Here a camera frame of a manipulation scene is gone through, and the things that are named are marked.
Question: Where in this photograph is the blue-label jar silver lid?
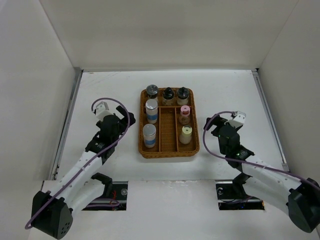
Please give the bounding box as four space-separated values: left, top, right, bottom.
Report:
145 99 158 124

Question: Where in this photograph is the pink lid spice jar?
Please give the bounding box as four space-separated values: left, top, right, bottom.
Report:
178 105 191 125

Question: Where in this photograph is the yellow lid spice jar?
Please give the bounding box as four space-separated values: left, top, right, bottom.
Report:
179 125 193 145

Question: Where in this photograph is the shaker with round glass lid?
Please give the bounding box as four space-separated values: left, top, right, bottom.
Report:
146 84 159 102

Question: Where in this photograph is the shaker with black knob lid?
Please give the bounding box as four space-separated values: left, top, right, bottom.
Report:
162 87 175 107

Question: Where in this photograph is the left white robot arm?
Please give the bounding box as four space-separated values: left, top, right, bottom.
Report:
25 102 136 240

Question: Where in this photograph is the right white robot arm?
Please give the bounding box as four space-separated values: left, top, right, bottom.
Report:
203 111 320 233

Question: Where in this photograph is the brown wicker divided tray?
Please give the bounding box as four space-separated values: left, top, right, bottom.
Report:
138 88 200 159

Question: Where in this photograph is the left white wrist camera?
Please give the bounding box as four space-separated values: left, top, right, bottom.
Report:
93 101 112 122

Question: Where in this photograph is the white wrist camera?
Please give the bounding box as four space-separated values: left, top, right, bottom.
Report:
93 101 112 122
224 111 246 129

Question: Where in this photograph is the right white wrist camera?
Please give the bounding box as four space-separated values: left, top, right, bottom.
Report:
224 111 246 129

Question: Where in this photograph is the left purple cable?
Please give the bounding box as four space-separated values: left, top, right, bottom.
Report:
24 97 131 230

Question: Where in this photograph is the purple cable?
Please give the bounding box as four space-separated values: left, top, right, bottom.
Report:
202 110 320 188
24 97 131 230

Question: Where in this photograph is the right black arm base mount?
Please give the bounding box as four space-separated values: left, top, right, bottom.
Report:
232 172 251 200

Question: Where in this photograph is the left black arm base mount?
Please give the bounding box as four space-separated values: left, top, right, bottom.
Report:
91 172 116 199

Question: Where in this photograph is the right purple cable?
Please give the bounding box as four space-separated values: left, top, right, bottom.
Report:
202 110 320 188

